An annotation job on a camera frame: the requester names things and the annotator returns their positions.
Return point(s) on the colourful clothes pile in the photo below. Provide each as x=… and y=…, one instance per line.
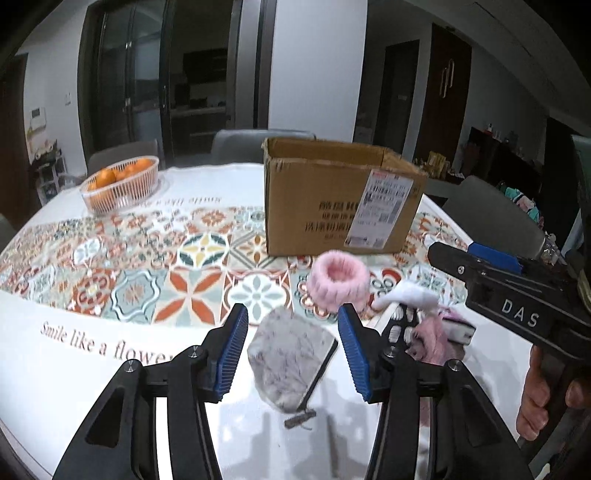
x=521, y=203

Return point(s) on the small storage rack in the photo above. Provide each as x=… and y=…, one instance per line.
x=48, y=175

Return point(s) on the pink fuzzy cloth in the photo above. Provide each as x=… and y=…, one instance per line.
x=431, y=341

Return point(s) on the tall brown cabinet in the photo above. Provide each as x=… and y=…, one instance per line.
x=445, y=87

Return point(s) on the wall intercom panel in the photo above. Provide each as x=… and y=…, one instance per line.
x=38, y=117

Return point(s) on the brown cardboard box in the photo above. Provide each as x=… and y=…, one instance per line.
x=314, y=203

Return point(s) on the dark sideboard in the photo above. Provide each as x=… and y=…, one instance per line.
x=512, y=157

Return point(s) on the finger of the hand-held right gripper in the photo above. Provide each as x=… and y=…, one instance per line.
x=496, y=258
x=450, y=261

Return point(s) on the yellow gift boxes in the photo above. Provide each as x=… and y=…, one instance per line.
x=436, y=164

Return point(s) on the patterned tablecloth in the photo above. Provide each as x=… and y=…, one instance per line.
x=138, y=277

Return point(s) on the grey dining chair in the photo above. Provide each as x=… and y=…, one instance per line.
x=122, y=154
x=240, y=147
x=5, y=233
x=494, y=212

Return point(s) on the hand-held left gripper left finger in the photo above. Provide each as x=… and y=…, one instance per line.
x=233, y=350

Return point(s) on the dark interior door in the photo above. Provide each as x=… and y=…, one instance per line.
x=399, y=97

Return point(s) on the pink fluffy headband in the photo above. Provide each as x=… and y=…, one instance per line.
x=323, y=281

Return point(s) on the black white patterned sock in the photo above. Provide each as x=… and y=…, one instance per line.
x=398, y=330

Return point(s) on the grey fluffy zipper pouch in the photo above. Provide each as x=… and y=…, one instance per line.
x=291, y=355

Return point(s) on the white plastic basket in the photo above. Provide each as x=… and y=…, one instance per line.
x=120, y=196

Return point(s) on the person's right hand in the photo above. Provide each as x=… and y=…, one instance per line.
x=533, y=397

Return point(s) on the dark sliding glass door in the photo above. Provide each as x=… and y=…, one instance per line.
x=138, y=78

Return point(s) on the orange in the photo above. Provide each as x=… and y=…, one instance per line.
x=125, y=172
x=144, y=163
x=91, y=185
x=105, y=177

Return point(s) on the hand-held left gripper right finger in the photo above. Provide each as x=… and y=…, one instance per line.
x=353, y=350

